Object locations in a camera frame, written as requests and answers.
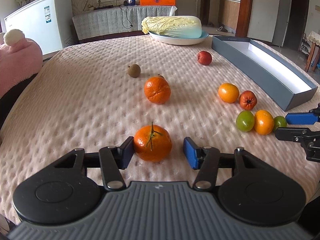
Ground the small green jujube fruit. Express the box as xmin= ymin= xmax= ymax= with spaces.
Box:
xmin=273 ymin=116 xmax=287 ymax=132

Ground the large wrinkled orange mandarin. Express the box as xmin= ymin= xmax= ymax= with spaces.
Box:
xmin=144 ymin=76 xmax=171 ymax=105

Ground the stemmed orange mandarin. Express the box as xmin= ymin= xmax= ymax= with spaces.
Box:
xmin=133 ymin=123 xmax=172 ymax=163

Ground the brown round longan fruit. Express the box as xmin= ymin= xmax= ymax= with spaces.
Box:
xmin=127 ymin=64 xmax=141 ymax=78

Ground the lace covered dining table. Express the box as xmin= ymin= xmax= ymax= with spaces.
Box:
xmin=301 ymin=31 xmax=319 ymax=72

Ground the cloth covered tv cabinet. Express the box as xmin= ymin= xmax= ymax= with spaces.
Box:
xmin=72 ymin=5 xmax=177 ymax=41

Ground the light blue ceramic plate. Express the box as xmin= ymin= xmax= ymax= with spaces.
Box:
xmin=149 ymin=30 xmax=209 ymax=46

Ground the napa cabbage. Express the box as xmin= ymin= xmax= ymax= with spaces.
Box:
xmin=141 ymin=16 xmax=202 ymax=38

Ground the black power cable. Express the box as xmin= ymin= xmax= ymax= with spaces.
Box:
xmin=119 ymin=5 xmax=134 ymax=30

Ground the large green jujube fruit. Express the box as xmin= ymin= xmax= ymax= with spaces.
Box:
xmin=236 ymin=111 xmax=255 ymax=132

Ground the grey cardboard box tray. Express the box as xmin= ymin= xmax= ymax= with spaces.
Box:
xmin=212 ymin=36 xmax=317 ymax=111

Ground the white chest freezer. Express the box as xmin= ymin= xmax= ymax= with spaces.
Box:
xmin=4 ymin=0 xmax=75 ymax=57

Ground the red jujube fruit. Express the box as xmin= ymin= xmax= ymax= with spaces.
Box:
xmin=197 ymin=51 xmax=212 ymax=66

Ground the smooth orange kumquat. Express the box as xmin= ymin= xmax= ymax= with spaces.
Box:
xmin=254 ymin=110 xmax=274 ymax=135
xmin=218 ymin=83 xmax=239 ymax=103

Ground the pink plush cushion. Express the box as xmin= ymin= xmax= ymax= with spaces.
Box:
xmin=1 ymin=29 xmax=43 ymax=96

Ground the wooden kitchen cabinet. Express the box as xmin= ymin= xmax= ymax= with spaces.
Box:
xmin=218 ymin=0 xmax=240 ymax=33

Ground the dark red persimmon fruit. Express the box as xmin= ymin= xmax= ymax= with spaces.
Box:
xmin=239 ymin=90 xmax=257 ymax=111

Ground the pink quilted table cover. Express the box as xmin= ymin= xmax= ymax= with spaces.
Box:
xmin=1 ymin=35 xmax=319 ymax=223

